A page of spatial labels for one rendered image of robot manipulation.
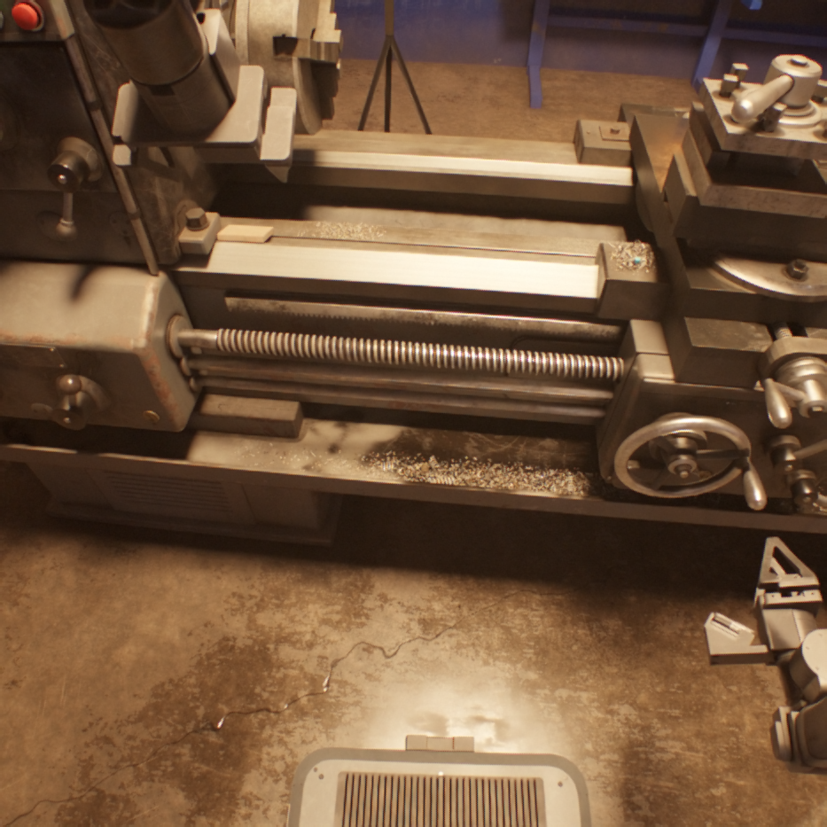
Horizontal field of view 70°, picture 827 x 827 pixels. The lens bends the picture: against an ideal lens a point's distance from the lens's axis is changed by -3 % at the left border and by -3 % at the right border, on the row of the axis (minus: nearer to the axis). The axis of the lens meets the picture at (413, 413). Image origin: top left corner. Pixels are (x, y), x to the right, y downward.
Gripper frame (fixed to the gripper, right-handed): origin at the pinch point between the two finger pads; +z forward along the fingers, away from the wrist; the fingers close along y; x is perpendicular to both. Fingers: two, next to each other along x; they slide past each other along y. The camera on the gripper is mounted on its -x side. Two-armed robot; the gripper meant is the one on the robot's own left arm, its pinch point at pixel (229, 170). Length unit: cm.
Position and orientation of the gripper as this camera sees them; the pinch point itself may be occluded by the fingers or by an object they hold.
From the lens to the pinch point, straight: 59.3
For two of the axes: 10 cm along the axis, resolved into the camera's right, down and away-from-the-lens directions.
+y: -10.0, -0.3, 0.2
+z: 0.1, 1.7, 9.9
